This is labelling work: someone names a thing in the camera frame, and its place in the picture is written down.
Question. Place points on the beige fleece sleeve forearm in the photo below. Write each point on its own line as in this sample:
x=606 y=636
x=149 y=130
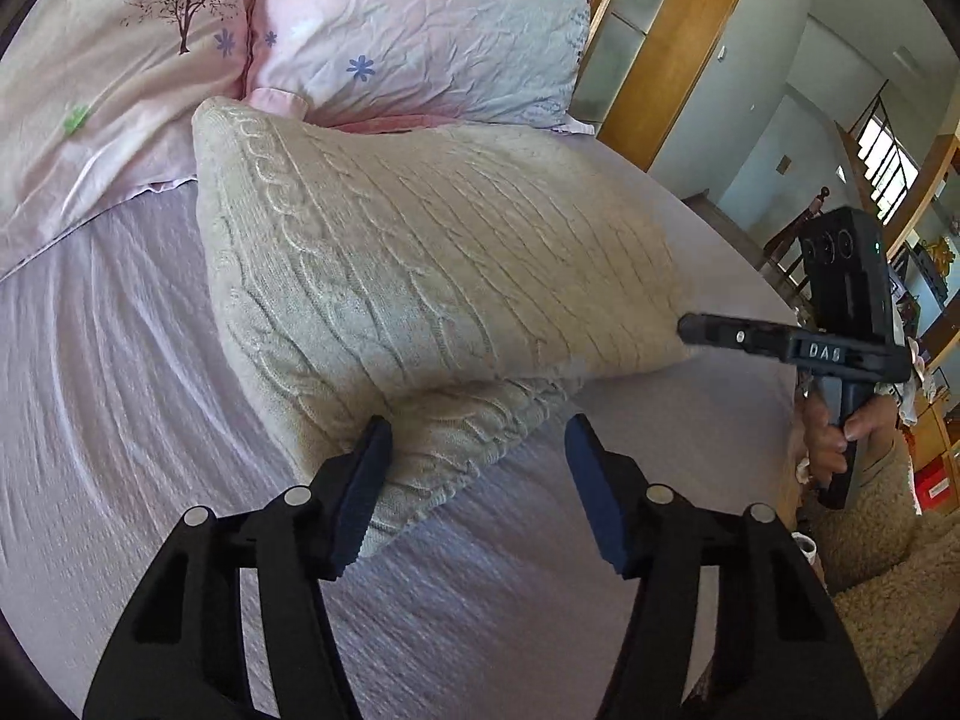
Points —
x=892 y=573

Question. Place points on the cream cable-knit sweater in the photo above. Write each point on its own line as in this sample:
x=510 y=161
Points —
x=463 y=282

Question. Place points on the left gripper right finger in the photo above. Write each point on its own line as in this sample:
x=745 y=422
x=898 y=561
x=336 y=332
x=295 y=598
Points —
x=781 y=650

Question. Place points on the pink tree-print pillow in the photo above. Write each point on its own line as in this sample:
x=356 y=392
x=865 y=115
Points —
x=97 y=97

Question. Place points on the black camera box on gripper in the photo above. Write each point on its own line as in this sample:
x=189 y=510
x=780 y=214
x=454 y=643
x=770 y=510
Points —
x=848 y=275

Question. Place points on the large pink floral pillow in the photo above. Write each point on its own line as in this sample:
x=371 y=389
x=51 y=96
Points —
x=341 y=62

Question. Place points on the wooden wardrobe with glass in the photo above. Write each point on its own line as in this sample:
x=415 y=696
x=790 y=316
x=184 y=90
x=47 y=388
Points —
x=642 y=61

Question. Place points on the stair railing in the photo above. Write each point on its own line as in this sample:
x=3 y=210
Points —
x=881 y=172

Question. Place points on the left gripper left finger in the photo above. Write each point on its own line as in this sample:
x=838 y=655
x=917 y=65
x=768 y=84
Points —
x=177 y=651

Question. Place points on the red storage box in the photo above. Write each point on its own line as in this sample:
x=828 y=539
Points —
x=934 y=487

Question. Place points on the person's right hand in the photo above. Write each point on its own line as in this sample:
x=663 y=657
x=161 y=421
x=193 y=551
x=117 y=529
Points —
x=872 y=428

